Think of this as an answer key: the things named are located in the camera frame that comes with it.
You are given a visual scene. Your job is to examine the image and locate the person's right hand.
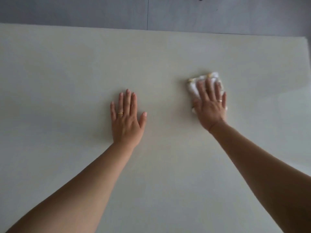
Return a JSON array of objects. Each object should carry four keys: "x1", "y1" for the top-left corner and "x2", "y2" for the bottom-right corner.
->
[{"x1": 193, "y1": 78, "x2": 227, "y2": 132}]

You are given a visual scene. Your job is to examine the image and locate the person's left hand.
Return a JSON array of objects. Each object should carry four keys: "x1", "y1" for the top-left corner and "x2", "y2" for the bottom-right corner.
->
[{"x1": 110, "y1": 89, "x2": 148, "y2": 149}]

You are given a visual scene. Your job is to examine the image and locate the white cleaning cloth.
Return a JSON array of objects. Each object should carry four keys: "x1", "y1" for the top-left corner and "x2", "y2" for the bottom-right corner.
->
[{"x1": 187, "y1": 72, "x2": 228, "y2": 114}]

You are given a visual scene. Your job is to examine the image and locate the person's left forearm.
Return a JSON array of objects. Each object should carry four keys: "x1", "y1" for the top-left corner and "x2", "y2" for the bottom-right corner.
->
[{"x1": 5, "y1": 143, "x2": 134, "y2": 233}]

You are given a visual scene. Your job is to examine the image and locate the person's right forearm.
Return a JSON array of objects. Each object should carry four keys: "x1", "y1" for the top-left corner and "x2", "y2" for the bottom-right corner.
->
[{"x1": 209, "y1": 121, "x2": 311, "y2": 233}]

